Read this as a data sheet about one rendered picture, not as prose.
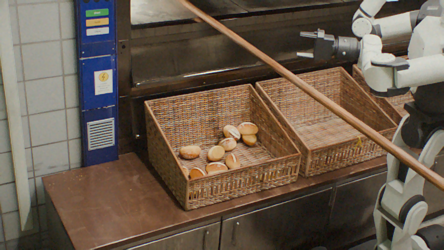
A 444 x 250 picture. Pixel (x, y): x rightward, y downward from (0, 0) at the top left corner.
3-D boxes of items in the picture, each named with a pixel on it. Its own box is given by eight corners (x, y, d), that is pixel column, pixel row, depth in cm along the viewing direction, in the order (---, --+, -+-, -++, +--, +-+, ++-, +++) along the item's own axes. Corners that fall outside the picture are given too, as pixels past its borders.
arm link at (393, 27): (360, 42, 245) (415, 31, 235) (356, 48, 233) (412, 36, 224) (355, 15, 242) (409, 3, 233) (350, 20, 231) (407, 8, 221)
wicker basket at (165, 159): (140, 152, 267) (141, 99, 253) (245, 130, 292) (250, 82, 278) (185, 213, 231) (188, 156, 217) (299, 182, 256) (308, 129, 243)
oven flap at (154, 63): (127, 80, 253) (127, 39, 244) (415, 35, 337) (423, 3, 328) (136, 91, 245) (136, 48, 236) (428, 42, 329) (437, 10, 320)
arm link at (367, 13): (378, -17, 233) (347, 20, 242) (375, -14, 224) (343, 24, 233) (398, 1, 232) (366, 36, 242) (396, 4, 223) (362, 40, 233)
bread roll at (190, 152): (201, 144, 262) (203, 155, 260) (198, 148, 268) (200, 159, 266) (180, 146, 259) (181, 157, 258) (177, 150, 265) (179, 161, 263)
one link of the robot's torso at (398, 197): (395, 199, 256) (421, 108, 233) (425, 222, 244) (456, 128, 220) (370, 209, 249) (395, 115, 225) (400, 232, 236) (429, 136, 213)
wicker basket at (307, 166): (247, 129, 293) (253, 81, 279) (332, 110, 320) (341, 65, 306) (304, 180, 258) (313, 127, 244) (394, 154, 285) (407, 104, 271)
